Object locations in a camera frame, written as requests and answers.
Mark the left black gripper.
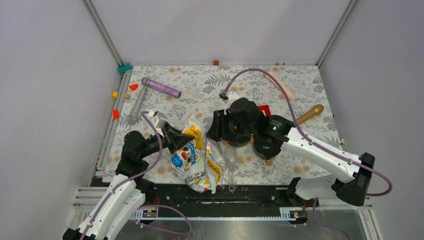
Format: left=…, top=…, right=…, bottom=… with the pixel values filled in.
left=139, top=121, right=196, bottom=159

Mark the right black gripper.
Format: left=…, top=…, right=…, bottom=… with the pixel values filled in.
left=205, top=108, right=256, bottom=142

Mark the cat food bag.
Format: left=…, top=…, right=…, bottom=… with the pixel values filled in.
left=171, top=115, right=227, bottom=194

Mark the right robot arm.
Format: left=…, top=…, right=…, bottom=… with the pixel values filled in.
left=206, top=97, right=375, bottom=207

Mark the black bowl paw print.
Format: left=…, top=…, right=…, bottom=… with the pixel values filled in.
left=227, top=140, right=250, bottom=148

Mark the red plastic box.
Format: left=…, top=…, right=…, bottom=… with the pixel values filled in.
left=258, top=105, right=272, bottom=117

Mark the black bowl fish print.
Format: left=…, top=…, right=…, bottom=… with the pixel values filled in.
left=253, top=146, right=278, bottom=160

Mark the grey toy microphone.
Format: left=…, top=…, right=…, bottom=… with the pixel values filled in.
left=127, top=86, right=148, bottom=126

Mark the pink toy microphone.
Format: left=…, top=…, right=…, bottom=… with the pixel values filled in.
left=264, top=69, right=296, bottom=101

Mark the floral patterned table mat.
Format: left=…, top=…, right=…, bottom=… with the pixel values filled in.
left=97, top=65, right=341, bottom=185

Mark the purple glitter toy microphone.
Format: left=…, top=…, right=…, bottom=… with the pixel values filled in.
left=141, top=77, right=182, bottom=99

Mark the red triangular block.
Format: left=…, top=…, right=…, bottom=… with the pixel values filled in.
left=128, top=83, right=139, bottom=91

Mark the gold toy microphone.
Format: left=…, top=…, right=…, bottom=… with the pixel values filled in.
left=296, top=104, right=325, bottom=125

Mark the teal plastic block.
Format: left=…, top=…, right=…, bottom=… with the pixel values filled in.
left=117, top=63, right=132, bottom=74

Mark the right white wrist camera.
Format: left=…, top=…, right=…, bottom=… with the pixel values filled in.
left=219, top=91, right=240, bottom=115

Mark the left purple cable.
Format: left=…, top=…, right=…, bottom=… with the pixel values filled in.
left=79, top=111, right=193, bottom=240

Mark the purple cable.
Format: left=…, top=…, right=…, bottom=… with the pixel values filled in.
left=79, top=111, right=193, bottom=240
left=219, top=68, right=394, bottom=239

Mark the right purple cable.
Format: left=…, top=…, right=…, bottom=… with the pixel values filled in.
left=219, top=68, right=394, bottom=239

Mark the red block on rail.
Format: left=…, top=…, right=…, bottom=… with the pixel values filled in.
left=112, top=109, right=120, bottom=120

